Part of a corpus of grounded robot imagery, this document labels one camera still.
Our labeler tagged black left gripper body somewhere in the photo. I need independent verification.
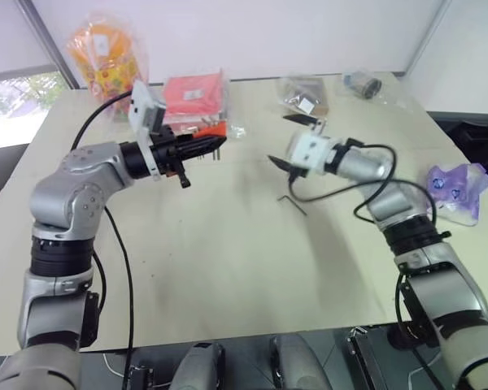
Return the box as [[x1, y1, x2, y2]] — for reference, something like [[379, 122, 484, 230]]
[[150, 125, 193, 190]]

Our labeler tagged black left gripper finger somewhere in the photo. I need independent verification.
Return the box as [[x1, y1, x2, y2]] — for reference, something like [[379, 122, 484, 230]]
[[174, 135, 228, 149], [174, 144, 225, 159]]

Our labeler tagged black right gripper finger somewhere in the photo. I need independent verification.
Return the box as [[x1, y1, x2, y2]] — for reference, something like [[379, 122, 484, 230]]
[[266, 154, 298, 175], [282, 114, 319, 128]]

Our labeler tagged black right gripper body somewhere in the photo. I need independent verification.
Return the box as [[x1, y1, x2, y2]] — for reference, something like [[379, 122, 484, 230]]
[[287, 163, 311, 184]]

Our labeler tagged orange hex key holder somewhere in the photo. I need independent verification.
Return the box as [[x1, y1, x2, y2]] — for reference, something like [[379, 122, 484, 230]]
[[194, 123, 229, 137]]

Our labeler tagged loose black hex key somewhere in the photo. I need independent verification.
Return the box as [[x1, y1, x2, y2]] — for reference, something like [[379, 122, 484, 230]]
[[277, 195, 309, 217]]

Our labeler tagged clear bag with dark parts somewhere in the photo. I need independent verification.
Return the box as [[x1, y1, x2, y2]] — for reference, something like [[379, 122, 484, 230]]
[[275, 74, 331, 118]]

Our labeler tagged small clear plastic bag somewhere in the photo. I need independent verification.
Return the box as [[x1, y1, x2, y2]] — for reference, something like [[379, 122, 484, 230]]
[[226, 120, 248, 142]]

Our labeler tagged red package in clear bag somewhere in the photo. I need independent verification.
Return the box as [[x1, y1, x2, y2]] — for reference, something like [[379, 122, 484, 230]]
[[160, 67, 232, 135]]

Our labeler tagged clear bag with metal cylinder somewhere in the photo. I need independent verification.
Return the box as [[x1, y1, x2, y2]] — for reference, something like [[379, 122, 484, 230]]
[[340, 70, 408, 107]]

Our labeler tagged orange patterned snack bag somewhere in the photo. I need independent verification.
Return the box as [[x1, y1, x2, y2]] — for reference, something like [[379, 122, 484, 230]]
[[66, 11, 150, 124]]

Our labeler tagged purple crumpled plastic bag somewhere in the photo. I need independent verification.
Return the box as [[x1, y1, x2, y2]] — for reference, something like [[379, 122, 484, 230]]
[[424, 161, 488, 227]]

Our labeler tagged black bin beside table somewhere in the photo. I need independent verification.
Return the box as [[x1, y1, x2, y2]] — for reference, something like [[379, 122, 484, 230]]
[[446, 119, 488, 174]]

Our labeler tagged dark rounded grey shape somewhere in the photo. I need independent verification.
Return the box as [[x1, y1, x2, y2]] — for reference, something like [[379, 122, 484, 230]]
[[172, 342, 226, 390], [267, 334, 333, 390]]

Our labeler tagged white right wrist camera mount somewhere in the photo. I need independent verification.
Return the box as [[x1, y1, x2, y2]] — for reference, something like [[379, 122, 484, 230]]
[[287, 128, 342, 176]]

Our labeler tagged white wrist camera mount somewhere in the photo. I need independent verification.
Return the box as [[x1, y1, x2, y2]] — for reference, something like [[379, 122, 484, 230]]
[[287, 128, 342, 176], [129, 80, 168, 182]]

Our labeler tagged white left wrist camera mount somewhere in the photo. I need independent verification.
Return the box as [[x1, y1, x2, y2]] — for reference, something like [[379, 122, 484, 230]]
[[129, 80, 168, 182]]

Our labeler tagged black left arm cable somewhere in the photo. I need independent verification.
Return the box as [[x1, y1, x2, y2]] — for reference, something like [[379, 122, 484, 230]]
[[70, 90, 136, 390]]

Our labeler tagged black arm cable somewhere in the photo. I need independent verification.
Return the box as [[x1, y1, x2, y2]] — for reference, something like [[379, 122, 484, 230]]
[[70, 90, 136, 390], [287, 139, 439, 227]]

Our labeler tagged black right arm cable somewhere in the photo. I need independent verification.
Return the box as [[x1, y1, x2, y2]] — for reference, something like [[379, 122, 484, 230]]
[[287, 139, 439, 227]]

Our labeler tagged black window frame post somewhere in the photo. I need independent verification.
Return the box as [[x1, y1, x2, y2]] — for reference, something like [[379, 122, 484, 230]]
[[20, 0, 81, 89]]

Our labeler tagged thin white wire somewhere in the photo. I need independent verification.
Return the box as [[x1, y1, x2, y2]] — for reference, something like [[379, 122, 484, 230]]
[[102, 352, 125, 378]]

